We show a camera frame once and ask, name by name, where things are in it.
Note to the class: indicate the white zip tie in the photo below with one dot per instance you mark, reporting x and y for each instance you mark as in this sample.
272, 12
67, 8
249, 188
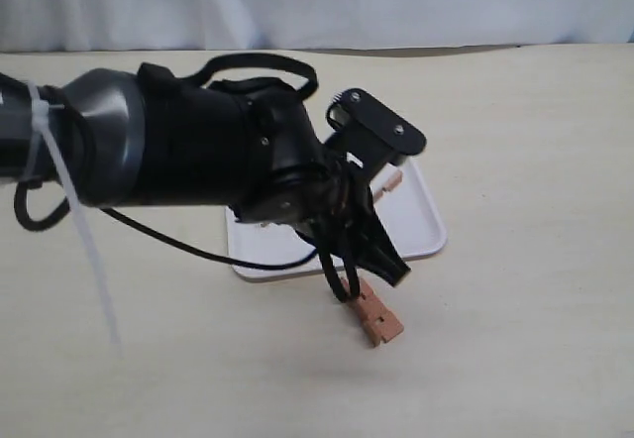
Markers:
41, 126

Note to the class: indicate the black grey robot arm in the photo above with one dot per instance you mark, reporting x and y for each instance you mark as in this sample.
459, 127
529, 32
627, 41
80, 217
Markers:
150, 138

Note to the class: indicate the white plastic tray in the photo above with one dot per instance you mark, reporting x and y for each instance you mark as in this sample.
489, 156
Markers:
408, 214

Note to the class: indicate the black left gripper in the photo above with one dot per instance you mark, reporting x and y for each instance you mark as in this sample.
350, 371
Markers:
320, 189

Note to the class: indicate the notched wooden block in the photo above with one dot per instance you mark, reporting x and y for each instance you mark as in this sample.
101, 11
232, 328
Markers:
378, 322
386, 185

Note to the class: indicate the white backdrop curtain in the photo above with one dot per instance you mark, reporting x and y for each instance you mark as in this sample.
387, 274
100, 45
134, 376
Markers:
125, 25

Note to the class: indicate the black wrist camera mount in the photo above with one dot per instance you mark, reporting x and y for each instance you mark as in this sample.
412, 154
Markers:
363, 119

